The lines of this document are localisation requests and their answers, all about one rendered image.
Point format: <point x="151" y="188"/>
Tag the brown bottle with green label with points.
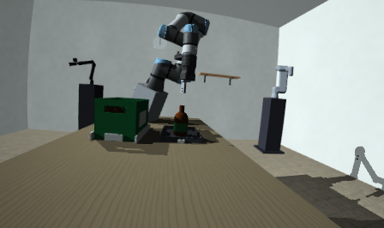
<point x="180" y="122"/>

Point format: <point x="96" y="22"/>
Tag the green plastic crate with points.
<point x="120" y="123"/>

